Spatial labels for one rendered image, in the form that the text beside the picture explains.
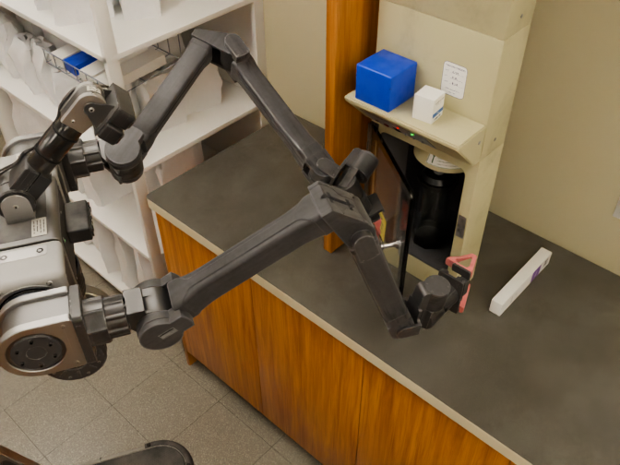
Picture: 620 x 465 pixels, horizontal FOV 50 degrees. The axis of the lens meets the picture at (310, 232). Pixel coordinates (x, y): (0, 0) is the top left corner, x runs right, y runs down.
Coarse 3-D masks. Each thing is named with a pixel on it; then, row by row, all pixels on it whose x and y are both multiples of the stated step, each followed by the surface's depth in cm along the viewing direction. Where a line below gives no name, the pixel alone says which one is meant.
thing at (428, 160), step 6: (414, 150) 174; (420, 150) 171; (420, 156) 171; (426, 156) 169; (432, 156) 168; (426, 162) 169; (432, 162) 168; (438, 162) 167; (444, 162) 167; (432, 168) 168; (438, 168) 167; (444, 168) 167; (450, 168) 167; (456, 168) 167
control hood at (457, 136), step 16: (352, 96) 158; (368, 112) 158; (384, 112) 153; (400, 112) 153; (448, 112) 152; (416, 128) 148; (432, 128) 147; (448, 128) 147; (464, 128) 147; (480, 128) 147; (432, 144) 154; (448, 144) 143; (464, 144) 144; (480, 144) 150; (464, 160) 151
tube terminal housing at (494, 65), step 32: (384, 0) 150; (384, 32) 155; (416, 32) 149; (448, 32) 143; (480, 32) 138; (480, 64) 141; (512, 64) 143; (448, 96) 151; (480, 96) 146; (512, 96) 152; (384, 128) 171; (448, 160) 161; (480, 160) 155; (480, 192) 164; (480, 224) 176
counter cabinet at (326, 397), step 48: (192, 240) 220; (240, 288) 213; (192, 336) 265; (240, 336) 232; (288, 336) 207; (240, 384) 255; (288, 384) 225; (336, 384) 201; (384, 384) 182; (288, 432) 247; (336, 432) 218; (384, 432) 196; (432, 432) 177
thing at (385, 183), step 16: (384, 144) 164; (384, 160) 165; (384, 176) 167; (400, 176) 154; (368, 192) 184; (384, 192) 169; (400, 192) 156; (384, 208) 171; (400, 208) 158; (400, 224) 160; (384, 240) 176; (400, 240) 162; (400, 256) 164; (400, 272) 166; (400, 288) 170
